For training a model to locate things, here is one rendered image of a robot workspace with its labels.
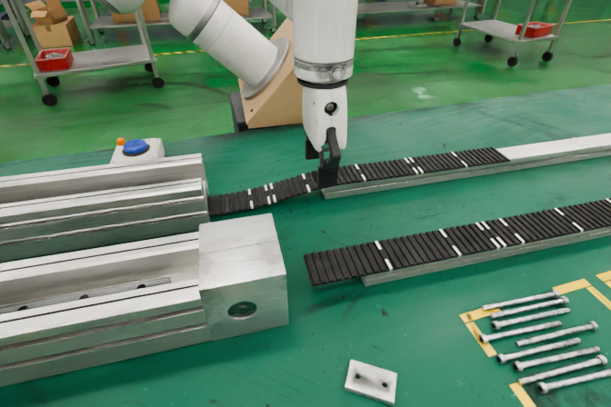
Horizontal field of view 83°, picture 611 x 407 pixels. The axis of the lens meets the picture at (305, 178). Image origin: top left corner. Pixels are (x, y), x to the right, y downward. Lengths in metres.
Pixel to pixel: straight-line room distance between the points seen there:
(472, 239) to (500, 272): 0.06
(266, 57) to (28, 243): 0.60
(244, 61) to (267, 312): 0.62
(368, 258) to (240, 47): 0.59
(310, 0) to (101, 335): 0.43
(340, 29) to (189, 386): 0.44
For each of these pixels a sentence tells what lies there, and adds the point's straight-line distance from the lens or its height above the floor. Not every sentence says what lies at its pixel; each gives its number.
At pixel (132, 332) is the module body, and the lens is 0.43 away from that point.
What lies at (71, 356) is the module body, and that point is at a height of 0.81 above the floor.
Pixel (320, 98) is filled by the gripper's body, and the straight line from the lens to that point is 0.49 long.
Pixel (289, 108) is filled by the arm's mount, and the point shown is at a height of 0.82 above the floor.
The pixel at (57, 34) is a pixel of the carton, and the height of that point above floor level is 0.14.
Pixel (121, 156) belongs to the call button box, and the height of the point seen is 0.84.
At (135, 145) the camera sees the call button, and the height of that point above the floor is 0.85.
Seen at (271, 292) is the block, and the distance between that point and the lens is 0.40.
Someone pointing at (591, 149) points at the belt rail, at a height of 0.80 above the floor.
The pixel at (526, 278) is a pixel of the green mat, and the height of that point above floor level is 0.78.
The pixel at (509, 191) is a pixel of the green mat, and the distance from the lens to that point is 0.74.
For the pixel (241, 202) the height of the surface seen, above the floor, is 0.79.
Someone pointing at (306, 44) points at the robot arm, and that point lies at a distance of 0.47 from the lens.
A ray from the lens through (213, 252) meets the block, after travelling 0.41.
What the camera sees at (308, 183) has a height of 0.81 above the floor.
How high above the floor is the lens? 1.17
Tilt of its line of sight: 36 degrees down
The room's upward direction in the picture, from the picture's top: straight up
